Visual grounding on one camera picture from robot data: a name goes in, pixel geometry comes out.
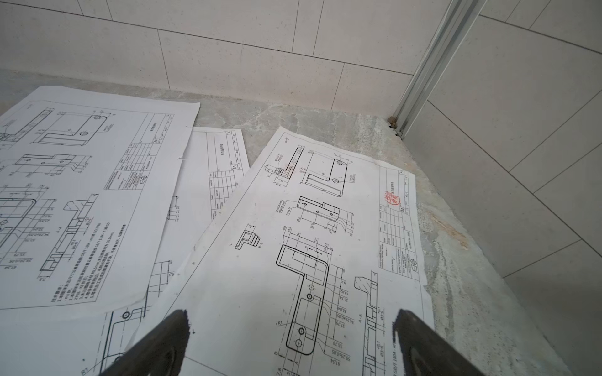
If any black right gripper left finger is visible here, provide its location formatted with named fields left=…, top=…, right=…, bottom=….
left=101, top=310, right=191, bottom=375

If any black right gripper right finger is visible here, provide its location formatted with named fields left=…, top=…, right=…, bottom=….
left=393, top=310, right=484, bottom=376

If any red-stamped technical drawing sheet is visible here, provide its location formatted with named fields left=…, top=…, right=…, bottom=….
left=137, top=128, right=434, bottom=375

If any aluminium corner frame post right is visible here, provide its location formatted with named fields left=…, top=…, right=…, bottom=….
left=392, top=0, right=486, bottom=138

